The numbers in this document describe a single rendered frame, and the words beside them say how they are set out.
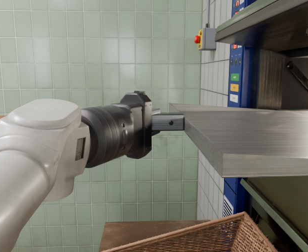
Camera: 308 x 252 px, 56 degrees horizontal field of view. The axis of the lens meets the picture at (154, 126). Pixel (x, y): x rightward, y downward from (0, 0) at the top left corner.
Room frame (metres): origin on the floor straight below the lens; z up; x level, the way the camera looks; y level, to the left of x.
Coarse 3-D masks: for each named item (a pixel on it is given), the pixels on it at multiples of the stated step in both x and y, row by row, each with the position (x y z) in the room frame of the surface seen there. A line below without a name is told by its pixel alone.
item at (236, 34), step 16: (288, 0) 0.47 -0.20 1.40; (304, 0) 0.42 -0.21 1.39; (256, 16) 0.59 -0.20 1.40; (272, 16) 0.52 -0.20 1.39; (288, 16) 0.50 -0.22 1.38; (304, 16) 0.49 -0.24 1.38; (224, 32) 0.81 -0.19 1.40; (240, 32) 0.70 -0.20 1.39; (256, 32) 0.67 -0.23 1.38; (272, 32) 0.65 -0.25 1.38; (288, 32) 0.62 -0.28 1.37; (304, 32) 0.60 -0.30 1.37; (272, 48) 0.87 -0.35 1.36; (288, 48) 0.83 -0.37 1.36
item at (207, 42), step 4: (204, 28) 1.47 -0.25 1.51; (208, 28) 1.47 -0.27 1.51; (212, 28) 1.47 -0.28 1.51; (204, 32) 1.47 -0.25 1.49; (208, 32) 1.47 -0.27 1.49; (212, 32) 1.47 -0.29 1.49; (200, 36) 1.50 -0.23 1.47; (204, 36) 1.47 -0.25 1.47; (208, 36) 1.47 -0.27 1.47; (212, 36) 1.47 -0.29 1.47; (200, 40) 1.49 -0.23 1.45; (204, 40) 1.47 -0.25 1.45; (208, 40) 1.47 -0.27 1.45; (212, 40) 1.47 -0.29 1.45; (200, 44) 1.49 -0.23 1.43; (204, 44) 1.47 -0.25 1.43; (208, 44) 1.47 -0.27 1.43; (212, 44) 1.47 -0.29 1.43; (200, 48) 1.50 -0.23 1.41; (204, 48) 1.47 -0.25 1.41; (208, 48) 1.47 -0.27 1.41; (212, 48) 1.47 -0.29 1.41
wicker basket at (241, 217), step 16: (208, 224) 0.86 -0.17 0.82; (224, 224) 0.87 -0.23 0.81; (240, 224) 0.87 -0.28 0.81; (144, 240) 0.85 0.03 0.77; (160, 240) 0.85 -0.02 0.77; (176, 240) 0.86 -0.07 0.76; (192, 240) 0.86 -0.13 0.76; (208, 240) 0.86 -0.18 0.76; (224, 240) 0.87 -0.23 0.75; (240, 240) 0.83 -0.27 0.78; (256, 240) 0.76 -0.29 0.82
